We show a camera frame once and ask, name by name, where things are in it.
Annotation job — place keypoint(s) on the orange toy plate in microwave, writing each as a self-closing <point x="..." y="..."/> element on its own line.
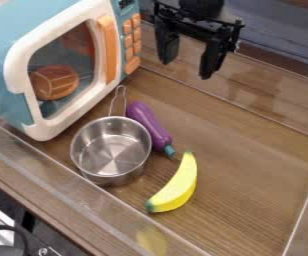
<point x="54" y="81"/>

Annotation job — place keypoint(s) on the blue toy microwave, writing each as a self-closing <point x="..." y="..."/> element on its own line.
<point x="93" y="35"/>

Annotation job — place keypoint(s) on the silver metal pot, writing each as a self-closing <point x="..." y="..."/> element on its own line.
<point x="110" y="147"/>

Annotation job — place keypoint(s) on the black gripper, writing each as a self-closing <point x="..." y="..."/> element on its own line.
<point x="202" y="19"/>

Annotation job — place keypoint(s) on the clear acrylic barrier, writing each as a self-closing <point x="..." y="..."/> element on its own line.
<point x="102" y="224"/>

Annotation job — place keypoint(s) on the purple toy eggplant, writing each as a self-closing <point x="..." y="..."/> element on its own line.
<point x="140" y="112"/>

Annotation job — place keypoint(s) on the yellow toy banana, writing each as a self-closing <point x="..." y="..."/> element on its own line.
<point x="176" y="193"/>

